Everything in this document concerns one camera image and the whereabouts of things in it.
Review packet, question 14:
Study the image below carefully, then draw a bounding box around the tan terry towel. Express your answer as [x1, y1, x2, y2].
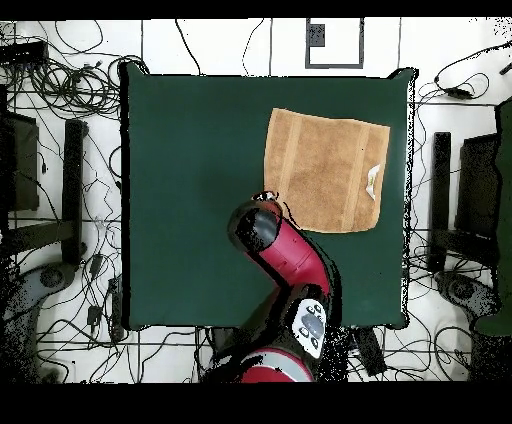
[262, 107, 392, 234]

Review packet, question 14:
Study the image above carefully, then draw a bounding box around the flat black box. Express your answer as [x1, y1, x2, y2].
[0, 40, 50, 66]

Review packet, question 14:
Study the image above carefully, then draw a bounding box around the dark green table cloth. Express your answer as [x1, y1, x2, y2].
[119, 61, 420, 332]

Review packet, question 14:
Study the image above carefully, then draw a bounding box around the grey square floor marker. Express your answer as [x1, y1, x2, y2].
[304, 17, 365, 70]

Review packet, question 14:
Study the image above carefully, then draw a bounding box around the long black power strip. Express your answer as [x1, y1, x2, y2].
[108, 275, 126, 342]

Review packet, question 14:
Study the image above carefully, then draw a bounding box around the black oblong floor box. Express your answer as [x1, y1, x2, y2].
[353, 326, 388, 378]

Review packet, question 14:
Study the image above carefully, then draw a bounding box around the large black box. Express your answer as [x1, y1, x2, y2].
[0, 111, 40, 212]
[455, 133, 501, 241]

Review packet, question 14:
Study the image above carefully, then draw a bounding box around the office chair base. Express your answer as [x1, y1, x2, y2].
[0, 261, 78, 384]
[433, 269, 501, 326]

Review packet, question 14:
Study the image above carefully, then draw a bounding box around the narrow dark green cloth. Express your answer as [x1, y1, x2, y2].
[474, 95, 512, 337]

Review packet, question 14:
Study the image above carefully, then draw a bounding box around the black metal frame bar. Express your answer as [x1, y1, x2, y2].
[428, 131, 452, 274]
[60, 118, 89, 266]

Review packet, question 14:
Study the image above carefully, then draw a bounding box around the black adapter with cable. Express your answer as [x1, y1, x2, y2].
[433, 39, 512, 101]

